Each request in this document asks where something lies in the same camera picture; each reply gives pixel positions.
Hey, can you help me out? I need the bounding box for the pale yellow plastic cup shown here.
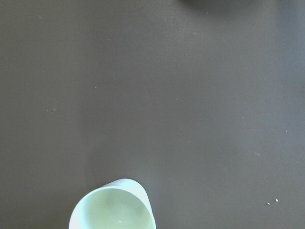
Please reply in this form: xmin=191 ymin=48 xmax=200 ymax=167
xmin=69 ymin=178 xmax=156 ymax=229

